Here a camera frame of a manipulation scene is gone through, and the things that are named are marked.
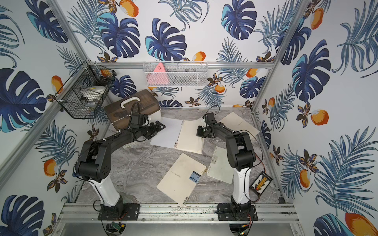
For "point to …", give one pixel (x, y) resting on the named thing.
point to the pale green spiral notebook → (220, 167)
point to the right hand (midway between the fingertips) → (198, 132)
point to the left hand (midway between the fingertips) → (161, 126)
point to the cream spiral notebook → (180, 134)
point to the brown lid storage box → (142, 102)
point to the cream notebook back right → (236, 123)
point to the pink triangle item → (158, 76)
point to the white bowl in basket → (92, 95)
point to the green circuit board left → (115, 226)
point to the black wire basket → (69, 96)
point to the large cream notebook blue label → (180, 180)
